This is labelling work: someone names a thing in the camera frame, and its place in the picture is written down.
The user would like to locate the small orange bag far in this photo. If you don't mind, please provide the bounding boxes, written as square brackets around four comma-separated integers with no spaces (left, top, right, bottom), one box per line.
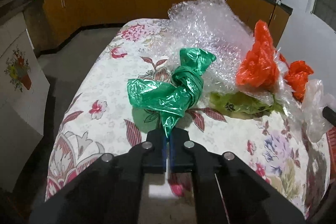
[280,53,314,102]

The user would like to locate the clear bubble wrap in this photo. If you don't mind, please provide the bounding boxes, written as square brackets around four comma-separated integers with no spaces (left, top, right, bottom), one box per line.
[153,0,254,94]

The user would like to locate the tall orange plastic bag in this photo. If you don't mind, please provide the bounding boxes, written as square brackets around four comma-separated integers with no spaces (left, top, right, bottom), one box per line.
[236,20,280,90]

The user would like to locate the red trash basket with liner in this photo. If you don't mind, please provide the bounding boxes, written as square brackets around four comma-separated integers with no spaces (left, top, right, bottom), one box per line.
[326,127,336,180]

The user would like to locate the lower kitchen cabinets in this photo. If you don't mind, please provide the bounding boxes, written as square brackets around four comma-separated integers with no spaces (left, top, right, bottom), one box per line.
[23,0,292,54]

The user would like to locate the floral tablecloth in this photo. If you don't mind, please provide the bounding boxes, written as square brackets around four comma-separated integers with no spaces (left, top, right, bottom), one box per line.
[45,19,330,217]

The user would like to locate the clear plastic bag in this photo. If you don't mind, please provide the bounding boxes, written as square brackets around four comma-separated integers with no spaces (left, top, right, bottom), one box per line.
[274,51,335,143]

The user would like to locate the olive green plastic bag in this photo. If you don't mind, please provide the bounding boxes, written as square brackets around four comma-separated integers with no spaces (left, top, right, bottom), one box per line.
[209,92,284,117]

